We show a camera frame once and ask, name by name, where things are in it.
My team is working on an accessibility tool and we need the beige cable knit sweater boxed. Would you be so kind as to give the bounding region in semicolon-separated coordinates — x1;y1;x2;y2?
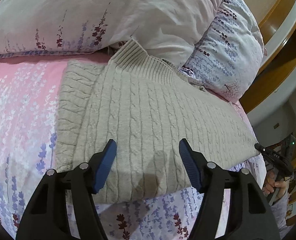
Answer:
55;40;258;204

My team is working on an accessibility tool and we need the right hand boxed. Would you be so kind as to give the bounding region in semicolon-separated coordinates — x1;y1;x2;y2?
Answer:
262;175;289;201

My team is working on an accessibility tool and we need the lavender floral pillow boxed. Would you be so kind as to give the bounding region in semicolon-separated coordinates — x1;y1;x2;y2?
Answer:
180;0;265;103

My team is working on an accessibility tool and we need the pink floral bed sheet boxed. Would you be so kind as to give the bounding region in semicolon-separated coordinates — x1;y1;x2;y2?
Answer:
0;54;266;239

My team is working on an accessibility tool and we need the pale pink floral duvet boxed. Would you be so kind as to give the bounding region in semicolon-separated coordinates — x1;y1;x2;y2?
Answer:
0;0;223;67

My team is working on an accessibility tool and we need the wooden bed frame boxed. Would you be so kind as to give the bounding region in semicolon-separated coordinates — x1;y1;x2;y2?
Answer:
240;0;296;114

